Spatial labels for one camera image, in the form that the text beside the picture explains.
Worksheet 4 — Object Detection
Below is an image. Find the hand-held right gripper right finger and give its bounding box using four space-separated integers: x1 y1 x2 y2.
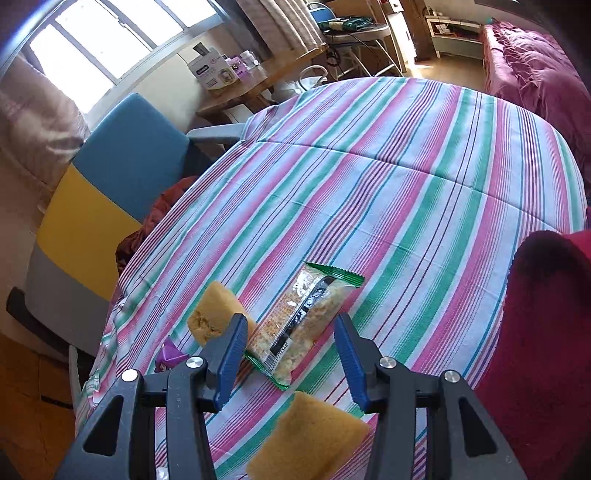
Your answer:
333 313 528 480

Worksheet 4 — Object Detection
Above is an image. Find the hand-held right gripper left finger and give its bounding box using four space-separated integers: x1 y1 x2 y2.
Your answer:
54 313 250 480

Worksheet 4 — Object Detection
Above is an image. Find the yellow sponge block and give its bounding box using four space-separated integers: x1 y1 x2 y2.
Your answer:
246 391 371 480
187 281 256 346

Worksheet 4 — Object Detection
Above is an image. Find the clear green-edged snack packet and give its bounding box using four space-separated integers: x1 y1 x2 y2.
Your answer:
244 261 365 391

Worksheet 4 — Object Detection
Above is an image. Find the small purple packet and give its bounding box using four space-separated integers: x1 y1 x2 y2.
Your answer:
156 338 186 373

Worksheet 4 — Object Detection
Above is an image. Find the dark red cloth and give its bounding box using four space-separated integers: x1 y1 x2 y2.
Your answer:
115 175 204 278

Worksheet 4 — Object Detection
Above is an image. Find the striped pink green tablecloth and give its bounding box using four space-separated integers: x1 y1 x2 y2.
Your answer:
76 76 588 480

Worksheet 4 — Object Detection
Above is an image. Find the maroon cloth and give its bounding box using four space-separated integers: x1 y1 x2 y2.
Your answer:
475 229 591 480

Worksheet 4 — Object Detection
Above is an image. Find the grey yellow blue chair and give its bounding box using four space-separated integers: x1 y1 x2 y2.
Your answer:
7 92 245 365

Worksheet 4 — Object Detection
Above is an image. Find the wooden side table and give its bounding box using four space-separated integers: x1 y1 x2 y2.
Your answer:
196 43 329 126

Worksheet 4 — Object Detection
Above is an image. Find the white printed carton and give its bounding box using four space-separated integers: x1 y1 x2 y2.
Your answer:
187 49 242 91

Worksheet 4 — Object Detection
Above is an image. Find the small purple white box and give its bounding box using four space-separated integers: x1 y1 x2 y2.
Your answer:
230 51 269 81

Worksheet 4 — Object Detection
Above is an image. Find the pale curtain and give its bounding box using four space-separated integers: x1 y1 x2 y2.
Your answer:
0 51 92 201

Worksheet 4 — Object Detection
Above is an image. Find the round grey folding table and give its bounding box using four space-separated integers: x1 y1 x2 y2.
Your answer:
321 15 407 79

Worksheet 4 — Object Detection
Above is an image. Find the magenta bed blanket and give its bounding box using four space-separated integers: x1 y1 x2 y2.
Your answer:
480 21 591 188

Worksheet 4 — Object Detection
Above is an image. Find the beige curtain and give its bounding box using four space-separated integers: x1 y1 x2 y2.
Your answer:
235 0 329 57

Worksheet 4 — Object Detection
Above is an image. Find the white low shelf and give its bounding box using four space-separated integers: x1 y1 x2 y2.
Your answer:
426 13 486 60

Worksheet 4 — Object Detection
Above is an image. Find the window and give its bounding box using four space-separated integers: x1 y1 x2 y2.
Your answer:
27 0 234 90

